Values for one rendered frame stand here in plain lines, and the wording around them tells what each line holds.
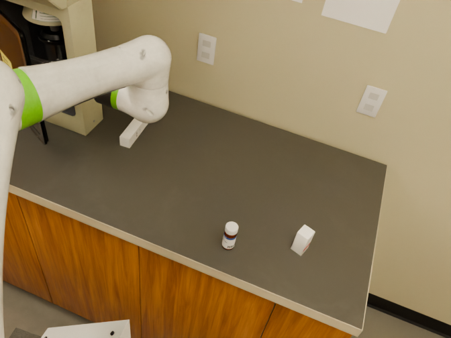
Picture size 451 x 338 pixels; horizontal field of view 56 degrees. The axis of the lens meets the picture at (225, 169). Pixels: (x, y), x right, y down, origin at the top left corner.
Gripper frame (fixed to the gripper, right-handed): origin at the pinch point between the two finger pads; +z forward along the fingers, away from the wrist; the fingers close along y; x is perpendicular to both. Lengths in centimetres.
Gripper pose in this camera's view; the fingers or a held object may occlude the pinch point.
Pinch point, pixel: (37, 63)
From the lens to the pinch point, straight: 133.1
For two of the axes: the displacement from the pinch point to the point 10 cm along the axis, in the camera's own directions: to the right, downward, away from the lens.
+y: -3.6, 6.3, -6.9
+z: -9.2, -3.4, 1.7
